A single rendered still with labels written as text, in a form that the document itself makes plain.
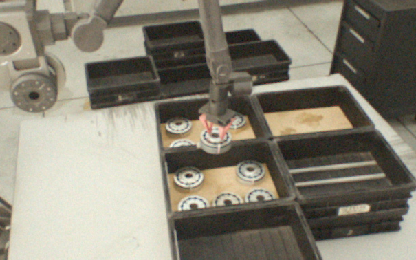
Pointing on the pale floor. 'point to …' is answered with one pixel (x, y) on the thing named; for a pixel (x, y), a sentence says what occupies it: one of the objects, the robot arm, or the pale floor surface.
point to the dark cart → (390, 54)
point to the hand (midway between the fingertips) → (216, 133)
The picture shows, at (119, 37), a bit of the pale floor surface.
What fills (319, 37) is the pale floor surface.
